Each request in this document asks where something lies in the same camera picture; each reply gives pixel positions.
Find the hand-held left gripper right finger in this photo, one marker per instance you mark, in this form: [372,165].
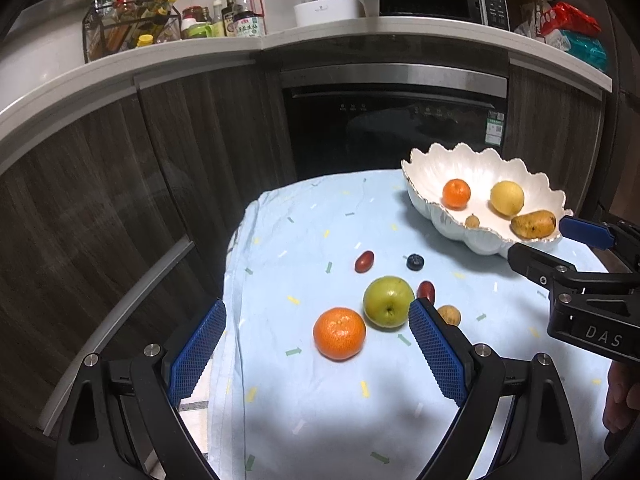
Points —
[437,355]

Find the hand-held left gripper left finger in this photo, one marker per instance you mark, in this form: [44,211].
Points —
[197,355]

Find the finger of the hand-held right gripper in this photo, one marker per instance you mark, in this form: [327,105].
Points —
[535,262]
[585,232]

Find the brown longan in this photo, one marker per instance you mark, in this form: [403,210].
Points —
[450,315]
[472,220]

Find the red date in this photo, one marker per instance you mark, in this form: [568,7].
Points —
[364,261]
[426,291]

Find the yellow pear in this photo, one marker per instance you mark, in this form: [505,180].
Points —
[507,199]

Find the green apple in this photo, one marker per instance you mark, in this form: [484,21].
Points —
[386,302]

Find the blueberry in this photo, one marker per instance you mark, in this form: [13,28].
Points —
[415,261]

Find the white scalloped ceramic bowl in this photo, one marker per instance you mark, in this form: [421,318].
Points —
[500,170]

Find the orange mandarin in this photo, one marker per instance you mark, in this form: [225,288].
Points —
[340,333]
[456,194]

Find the person's right hand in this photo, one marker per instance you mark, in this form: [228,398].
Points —
[622,400]

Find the light blue patterned tablecloth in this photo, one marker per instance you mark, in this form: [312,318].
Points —
[325,410]

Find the teal plastic bag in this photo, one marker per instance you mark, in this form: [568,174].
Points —
[585,50]

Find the red plastic bag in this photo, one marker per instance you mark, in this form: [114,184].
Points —
[575,20]

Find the clear plastic bag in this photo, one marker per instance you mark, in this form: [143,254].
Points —
[527,22]

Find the built-in black oven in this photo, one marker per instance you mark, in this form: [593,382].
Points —
[350,135]

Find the white kitchen countertop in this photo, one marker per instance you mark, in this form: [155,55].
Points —
[200,50]

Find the yellow capped bottle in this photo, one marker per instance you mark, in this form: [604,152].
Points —
[145,41]

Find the white capped oil bottle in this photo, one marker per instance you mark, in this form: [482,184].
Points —
[217,20]

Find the large soy sauce bottle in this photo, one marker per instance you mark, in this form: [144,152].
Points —
[249,22]

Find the dark glass bottle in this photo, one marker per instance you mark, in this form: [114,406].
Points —
[228,17]

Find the red lidded jar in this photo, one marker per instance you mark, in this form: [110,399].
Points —
[192,12]

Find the row of seasoning bottles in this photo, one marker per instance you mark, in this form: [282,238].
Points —
[135,15]

